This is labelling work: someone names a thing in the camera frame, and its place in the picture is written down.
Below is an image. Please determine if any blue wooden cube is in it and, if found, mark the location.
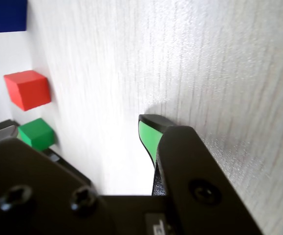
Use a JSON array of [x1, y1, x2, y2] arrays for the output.
[[0, 0, 28, 33]]

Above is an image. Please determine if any black box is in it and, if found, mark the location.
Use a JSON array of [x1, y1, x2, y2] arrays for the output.
[[0, 119, 93, 189]]

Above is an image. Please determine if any green wooden cube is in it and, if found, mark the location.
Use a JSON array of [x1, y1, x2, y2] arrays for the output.
[[17, 117, 55, 152]]

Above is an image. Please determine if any red wooden cube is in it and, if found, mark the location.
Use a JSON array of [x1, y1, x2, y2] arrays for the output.
[[3, 70, 52, 112]]

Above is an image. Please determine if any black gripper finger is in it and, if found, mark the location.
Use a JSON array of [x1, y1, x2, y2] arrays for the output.
[[0, 124, 112, 235], [138, 114, 264, 235]]

